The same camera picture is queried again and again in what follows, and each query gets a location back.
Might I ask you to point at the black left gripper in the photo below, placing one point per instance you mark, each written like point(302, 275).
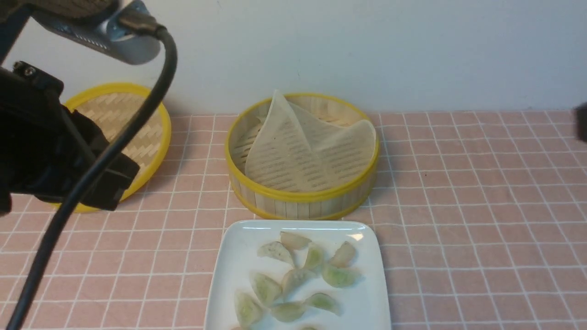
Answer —
point(45, 148)

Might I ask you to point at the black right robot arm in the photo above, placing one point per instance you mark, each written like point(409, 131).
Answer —
point(580, 116)

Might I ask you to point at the pale dumpling plate upper left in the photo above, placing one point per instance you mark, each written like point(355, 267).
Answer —
point(277, 251)

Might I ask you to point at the white square plate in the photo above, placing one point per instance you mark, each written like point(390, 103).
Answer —
point(363, 306)

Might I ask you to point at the pale dumpling plate top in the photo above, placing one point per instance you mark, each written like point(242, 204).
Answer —
point(293, 241)

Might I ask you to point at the green dumpling plate left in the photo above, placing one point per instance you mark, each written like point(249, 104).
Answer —
point(267, 290)

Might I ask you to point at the green dumpling plate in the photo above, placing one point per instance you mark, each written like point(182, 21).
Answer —
point(314, 257)
point(267, 290)
point(324, 302)
point(295, 278)
point(339, 277)
point(288, 312)

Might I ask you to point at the green dumpling plate centre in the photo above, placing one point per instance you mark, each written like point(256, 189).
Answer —
point(295, 278)

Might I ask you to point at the green dumpling plate upper middle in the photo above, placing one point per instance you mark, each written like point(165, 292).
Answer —
point(314, 257)

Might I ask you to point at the green dumpling plate lower middle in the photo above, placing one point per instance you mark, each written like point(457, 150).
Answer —
point(288, 312)

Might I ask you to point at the green dumpling plate lower right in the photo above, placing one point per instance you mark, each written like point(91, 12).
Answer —
point(324, 302)

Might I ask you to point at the bamboo steamer lid yellow rim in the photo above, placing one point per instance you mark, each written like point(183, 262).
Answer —
point(111, 106)

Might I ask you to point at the white steamer liner cloth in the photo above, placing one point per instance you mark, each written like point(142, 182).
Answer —
point(303, 143)

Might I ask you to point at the bamboo steamer basket yellow rim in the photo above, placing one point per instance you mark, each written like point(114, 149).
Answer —
point(325, 205)

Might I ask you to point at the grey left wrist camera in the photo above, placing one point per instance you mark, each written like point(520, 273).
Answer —
point(105, 34)

